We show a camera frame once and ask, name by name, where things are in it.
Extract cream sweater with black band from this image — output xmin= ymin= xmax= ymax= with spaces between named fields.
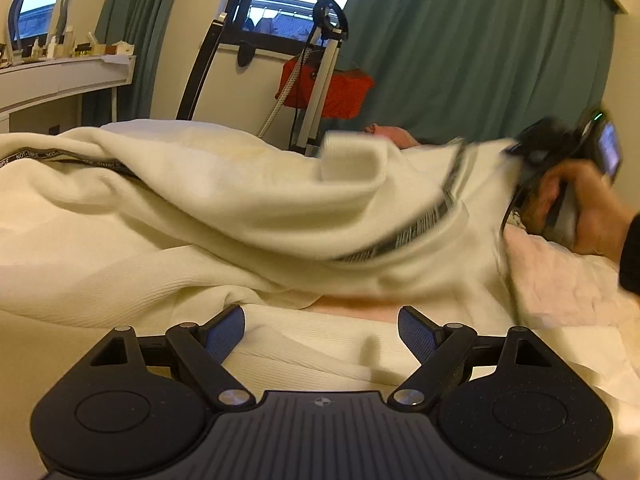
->
xmin=0 ymin=119 xmax=531 ymax=413

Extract black curved frame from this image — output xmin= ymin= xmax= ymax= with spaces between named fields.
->
xmin=174 ymin=16 xmax=227 ymax=122

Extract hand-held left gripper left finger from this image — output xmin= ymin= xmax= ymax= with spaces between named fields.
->
xmin=89 ymin=304 xmax=257 ymax=409

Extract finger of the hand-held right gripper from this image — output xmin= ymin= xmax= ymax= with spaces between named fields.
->
xmin=505 ymin=132 xmax=537 ymax=171

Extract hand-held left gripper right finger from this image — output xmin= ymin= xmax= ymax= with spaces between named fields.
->
xmin=391 ymin=304 xmax=549 ymax=408

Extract red cloth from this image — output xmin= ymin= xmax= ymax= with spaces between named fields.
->
xmin=274 ymin=57 xmax=376 ymax=120

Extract person's right hand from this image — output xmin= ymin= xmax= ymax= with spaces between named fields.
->
xmin=521 ymin=160 xmax=637 ymax=262

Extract wide green curtain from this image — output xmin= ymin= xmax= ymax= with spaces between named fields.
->
xmin=342 ymin=0 xmax=617 ymax=147

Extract long green curtain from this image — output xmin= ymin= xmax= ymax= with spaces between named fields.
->
xmin=82 ymin=0 xmax=187 ymax=125

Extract pale pink bed quilt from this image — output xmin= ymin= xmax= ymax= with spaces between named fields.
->
xmin=502 ymin=220 xmax=640 ymax=376

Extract white dressing table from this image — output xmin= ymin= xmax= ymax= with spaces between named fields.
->
xmin=0 ymin=52 xmax=138 ymax=134

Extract white framed mirror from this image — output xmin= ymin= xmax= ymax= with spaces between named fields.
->
xmin=4 ymin=0 xmax=79 ymax=53

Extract dark framed window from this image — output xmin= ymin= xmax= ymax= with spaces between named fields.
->
xmin=218 ymin=0 xmax=366 ymax=60

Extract pink rounded object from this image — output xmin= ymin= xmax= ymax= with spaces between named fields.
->
xmin=364 ymin=123 xmax=418 ymax=150

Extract row of small cosmetic bottles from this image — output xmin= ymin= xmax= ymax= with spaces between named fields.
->
xmin=0 ymin=25 xmax=136 ymax=63

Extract white braided steamer hose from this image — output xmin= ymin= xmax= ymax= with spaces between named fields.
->
xmin=256 ymin=51 xmax=307 ymax=139

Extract person's right forearm black sleeve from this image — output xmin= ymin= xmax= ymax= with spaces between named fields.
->
xmin=618 ymin=212 xmax=640 ymax=297

